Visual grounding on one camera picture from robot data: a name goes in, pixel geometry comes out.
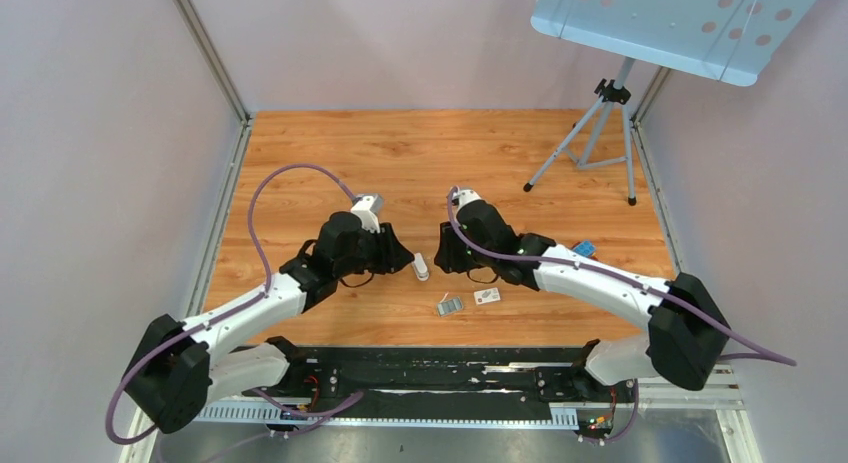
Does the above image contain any white stapler part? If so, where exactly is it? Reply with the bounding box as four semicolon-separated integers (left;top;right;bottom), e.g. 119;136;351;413
412;252;430;281

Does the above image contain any blue orange toy block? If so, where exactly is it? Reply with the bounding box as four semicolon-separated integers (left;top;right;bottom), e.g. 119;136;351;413
572;240;597;258

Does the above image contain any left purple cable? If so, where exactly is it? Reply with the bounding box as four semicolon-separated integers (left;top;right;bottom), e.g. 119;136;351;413
105;163;359;446

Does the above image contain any grey tripod stand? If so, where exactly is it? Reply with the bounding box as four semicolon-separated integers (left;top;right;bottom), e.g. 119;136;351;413
523;57;638;206

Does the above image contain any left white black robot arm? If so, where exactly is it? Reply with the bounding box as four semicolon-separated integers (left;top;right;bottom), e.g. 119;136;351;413
122;212;414;434

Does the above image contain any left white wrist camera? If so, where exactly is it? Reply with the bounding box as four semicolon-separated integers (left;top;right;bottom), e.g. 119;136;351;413
350;193;384;234

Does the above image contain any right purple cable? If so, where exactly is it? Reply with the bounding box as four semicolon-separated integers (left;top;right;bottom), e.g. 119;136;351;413
446;185;798;368

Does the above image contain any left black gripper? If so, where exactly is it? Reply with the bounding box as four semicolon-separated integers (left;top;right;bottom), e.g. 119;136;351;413
335;222;415;279

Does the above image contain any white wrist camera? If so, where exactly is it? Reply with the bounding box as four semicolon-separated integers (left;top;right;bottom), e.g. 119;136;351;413
350;193;384;234
451;188;481;211

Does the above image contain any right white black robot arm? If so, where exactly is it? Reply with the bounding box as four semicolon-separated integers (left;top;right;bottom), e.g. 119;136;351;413
434;189;728;401

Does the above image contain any small white staple box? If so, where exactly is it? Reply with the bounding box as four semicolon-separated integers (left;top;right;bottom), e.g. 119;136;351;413
473;288;501;305

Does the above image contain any purple cable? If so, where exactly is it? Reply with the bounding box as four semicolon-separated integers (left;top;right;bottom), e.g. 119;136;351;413
105;163;359;446
446;185;798;368

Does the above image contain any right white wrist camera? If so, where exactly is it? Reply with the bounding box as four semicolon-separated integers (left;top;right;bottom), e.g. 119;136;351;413
451;188;481;211

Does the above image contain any light blue perforated tray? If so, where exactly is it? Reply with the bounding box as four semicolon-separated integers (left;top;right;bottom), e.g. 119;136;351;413
531;0;817;87

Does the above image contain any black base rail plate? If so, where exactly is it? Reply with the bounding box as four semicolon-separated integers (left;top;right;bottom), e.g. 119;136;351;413
142;345;664;429

